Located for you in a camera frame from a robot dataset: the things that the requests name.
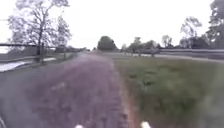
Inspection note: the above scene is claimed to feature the brown gravel path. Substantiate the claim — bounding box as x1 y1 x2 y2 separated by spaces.
0 53 134 128

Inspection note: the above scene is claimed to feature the pale pond water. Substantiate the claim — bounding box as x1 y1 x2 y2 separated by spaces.
0 57 56 73

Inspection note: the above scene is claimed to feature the grey wooden rail fence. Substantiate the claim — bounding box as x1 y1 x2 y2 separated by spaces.
119 47 224 58

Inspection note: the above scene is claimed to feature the grass verge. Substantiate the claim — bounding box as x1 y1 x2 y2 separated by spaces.
0 53 81 79

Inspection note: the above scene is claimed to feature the round dark tree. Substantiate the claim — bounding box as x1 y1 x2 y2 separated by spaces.
96 35 118 52

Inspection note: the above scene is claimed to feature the tall sparse tree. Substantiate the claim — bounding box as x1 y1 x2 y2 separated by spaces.
7 0 73 63

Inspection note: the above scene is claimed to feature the dark wooden rail fence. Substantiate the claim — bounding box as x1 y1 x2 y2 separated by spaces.
0 42 81 64

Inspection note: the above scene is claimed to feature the row of trees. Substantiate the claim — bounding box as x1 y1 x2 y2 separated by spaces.
119 0 224 56

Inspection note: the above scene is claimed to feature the green grass field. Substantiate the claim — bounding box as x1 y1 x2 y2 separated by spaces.
106 53 224 128

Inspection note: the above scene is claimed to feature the dark treeline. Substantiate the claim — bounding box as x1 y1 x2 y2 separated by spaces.
0 45 38 61

